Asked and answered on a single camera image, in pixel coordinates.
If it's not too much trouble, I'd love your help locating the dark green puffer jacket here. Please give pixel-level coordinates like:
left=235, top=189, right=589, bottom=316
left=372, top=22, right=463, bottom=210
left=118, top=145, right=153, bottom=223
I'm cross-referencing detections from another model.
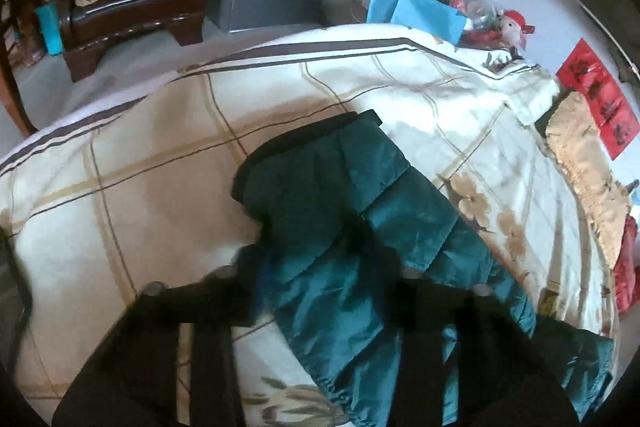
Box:
left=231, top=112, right=613, bottom=426

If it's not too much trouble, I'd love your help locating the red heart-shaped cushion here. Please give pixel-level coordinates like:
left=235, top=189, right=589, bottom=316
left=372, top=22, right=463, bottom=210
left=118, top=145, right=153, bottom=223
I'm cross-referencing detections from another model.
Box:
left=614, top=216, right=639, bottom=314

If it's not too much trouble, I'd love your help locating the cream floral bed quilt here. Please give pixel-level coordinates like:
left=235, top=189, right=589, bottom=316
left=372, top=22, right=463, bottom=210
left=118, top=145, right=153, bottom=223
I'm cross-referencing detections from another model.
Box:
left=1, top=25, right=618, bottom=426

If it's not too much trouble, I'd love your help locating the orange ruffled pillow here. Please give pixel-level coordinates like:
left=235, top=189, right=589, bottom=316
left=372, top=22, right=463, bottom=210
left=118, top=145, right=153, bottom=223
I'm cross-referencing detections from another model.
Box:
left=544, top=91, right=630, bottom=269

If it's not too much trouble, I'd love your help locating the red banner with characters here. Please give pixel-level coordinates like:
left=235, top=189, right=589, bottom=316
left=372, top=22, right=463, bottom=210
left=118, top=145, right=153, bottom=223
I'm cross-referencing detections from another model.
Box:
left=556, top=39, right=639, bottom=159

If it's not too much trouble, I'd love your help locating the santa plush toy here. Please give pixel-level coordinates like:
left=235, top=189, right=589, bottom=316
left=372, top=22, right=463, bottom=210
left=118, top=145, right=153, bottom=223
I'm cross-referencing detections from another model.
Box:
left=498, top=10, right=536, bottom=50

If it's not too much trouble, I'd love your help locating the dark wooden chair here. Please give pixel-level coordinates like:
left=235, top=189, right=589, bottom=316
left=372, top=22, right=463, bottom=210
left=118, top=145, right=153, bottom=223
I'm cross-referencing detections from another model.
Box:
left=56, top=0, right=206, bottom=82

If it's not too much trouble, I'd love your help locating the blue paper bag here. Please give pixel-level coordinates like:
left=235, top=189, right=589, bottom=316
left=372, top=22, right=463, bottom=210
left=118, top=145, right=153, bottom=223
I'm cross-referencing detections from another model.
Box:
left=366, top=0, right=468, bottom=44

